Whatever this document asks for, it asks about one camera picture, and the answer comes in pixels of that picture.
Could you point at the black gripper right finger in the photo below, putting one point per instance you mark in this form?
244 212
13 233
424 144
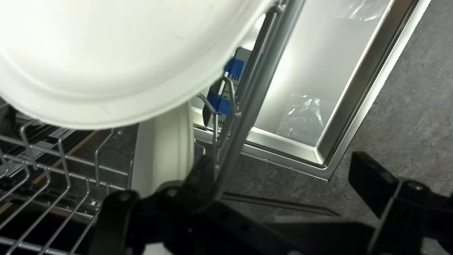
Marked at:
408 209

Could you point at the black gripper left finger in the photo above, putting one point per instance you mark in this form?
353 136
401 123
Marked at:
171 216

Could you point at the white plate in rack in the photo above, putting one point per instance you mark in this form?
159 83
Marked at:
114 56

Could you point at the steel dishwasher door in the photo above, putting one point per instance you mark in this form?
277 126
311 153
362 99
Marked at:
333 68

